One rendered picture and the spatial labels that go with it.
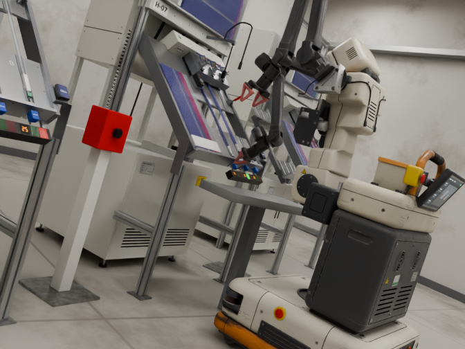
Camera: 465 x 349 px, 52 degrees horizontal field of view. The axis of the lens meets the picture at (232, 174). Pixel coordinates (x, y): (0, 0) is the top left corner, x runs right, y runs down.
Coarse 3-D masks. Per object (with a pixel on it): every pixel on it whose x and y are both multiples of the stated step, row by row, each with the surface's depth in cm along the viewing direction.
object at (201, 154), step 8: (200, 152) 224; (208, 152) 227; (216, 152) 234; (200, 160) 232; (208, 160) 236; (216, 160) 240; (224, 160) 244; (232, 160) 249; (240, 160) 254; (240, 168) 264
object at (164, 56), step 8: (152, 40) 248; (160, 48) 250; (160, 56) 245; (168, 56) 254; (176, 56) 263; (168, 64) 248; (176, 64) 257; (184, 64) 266; (184, 72) 260; (192, 88) 258; (200, 96) 261; (208, 96) 271; (216, 96) 280; (224, 96) 292; (224, 104) 285; (232, 112) 289
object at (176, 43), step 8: (176, 32) 259; (168, 40) 258; (176, 40) 255; (184, 40) 262; (168, 48) 257; (176, 48) 259; (184, 48) 262; (192, 48) 266; (200, 48) 276; (208, 56) 281; (216, 56) 293
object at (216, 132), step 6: (216, 132) 252; (216, 138) 248; (222, 138) 255; (228, 138) 262; (240, 138) 277; (222, 144) 251; (228, 144) 258; (234, 144) 264; (240, 144) 272; (246, 144) 280; (222, 150) 247; (228, 150) 252; (234, 150) 260; (240, 150) 267
